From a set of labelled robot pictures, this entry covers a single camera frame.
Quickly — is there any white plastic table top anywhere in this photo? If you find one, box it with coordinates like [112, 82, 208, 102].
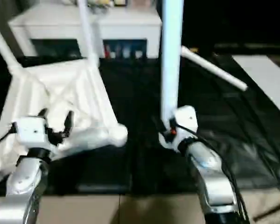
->
[0, 55, 129, 185]

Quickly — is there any white plastic table leg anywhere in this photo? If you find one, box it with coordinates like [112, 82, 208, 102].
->
[76, 0, 101, 69]
[0, 16, 23, 73]
[180, 45, 249, 91]
[158, 0, 185, 150]

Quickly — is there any black work mat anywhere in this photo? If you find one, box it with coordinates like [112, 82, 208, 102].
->
[0, 54, 280, 195]

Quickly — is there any white sideboard cabinet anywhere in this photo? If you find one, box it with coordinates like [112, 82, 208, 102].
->
[7, 4, 163, 59]

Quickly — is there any dark clutter on cabinet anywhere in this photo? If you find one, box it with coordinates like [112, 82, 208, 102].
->
[88, 1, 108, 10]

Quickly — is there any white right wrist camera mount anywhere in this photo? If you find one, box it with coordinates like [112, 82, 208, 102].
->
[169, 105, 199, 153]

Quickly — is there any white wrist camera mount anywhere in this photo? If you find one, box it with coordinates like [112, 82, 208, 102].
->
[169, 105, 199, 153]
[13, 115, 52, 150]

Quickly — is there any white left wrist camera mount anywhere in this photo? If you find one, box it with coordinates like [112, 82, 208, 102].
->
[13, 115, 52, 150]

